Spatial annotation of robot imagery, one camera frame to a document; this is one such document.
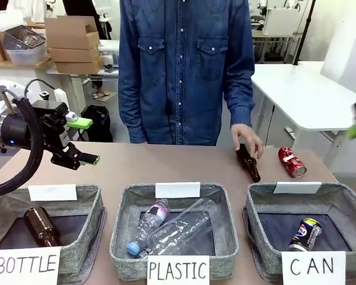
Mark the grey fabric basket bottle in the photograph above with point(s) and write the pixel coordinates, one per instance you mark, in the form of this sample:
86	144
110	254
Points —
89	205

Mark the open cardboard box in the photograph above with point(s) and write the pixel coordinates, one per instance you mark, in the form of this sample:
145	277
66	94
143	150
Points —
68	31

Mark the grey fabric basket plastic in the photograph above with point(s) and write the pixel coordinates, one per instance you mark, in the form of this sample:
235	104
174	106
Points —
228	213

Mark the white PLASTIC paper label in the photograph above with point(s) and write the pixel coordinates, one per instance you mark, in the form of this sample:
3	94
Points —
178	269

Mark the black stand pole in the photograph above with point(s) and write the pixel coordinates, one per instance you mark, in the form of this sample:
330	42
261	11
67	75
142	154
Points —
305	29

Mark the blank white card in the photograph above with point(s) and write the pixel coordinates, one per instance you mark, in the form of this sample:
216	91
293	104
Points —
52	192
178	190

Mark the person's left hand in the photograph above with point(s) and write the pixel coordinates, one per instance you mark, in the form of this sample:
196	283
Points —
246	135

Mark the person in denim shirt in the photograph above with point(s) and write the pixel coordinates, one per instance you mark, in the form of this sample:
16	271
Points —
184	74

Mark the black drink can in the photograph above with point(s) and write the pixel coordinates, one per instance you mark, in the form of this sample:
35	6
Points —
305	234

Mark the crushed red drink can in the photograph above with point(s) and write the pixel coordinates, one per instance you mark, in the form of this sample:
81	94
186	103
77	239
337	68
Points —
292	161

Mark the clear plastic storage bin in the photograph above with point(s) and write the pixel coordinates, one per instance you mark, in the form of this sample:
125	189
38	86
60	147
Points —
25	44

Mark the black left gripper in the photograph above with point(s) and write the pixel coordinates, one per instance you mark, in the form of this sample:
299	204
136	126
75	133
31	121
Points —
50	121

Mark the large clear plastic bottle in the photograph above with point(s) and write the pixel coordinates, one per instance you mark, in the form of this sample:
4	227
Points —
184	228

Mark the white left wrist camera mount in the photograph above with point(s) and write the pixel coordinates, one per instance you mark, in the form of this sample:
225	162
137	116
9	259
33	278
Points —
59	96

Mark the large white box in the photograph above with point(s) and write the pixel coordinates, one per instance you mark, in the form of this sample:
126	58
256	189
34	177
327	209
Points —
283	20

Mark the white table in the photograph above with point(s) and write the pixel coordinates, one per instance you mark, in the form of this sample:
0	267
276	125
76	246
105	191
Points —
299	92

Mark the flat cardboard box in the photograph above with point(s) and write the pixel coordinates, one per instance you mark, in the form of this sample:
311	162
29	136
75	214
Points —
74	53
80	64

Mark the blue-capped plastic bottle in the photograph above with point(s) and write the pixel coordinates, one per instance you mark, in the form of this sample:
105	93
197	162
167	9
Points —
149	222

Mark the white foam block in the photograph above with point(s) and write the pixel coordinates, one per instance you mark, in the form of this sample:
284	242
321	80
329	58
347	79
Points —
4	19

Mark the brown glass bottle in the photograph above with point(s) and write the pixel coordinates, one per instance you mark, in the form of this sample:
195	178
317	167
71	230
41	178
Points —
41	227
249	164

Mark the grey fabric basket can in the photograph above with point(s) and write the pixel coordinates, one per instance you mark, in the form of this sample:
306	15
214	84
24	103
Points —
255	219

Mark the white BOTTLE paper label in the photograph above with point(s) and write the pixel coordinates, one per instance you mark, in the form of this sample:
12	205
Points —
26	264

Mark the wooden shelf board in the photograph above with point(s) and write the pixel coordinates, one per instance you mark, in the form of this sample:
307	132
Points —
17	64

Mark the white CAN paper label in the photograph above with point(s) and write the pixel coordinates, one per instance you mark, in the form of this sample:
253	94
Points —
313	267

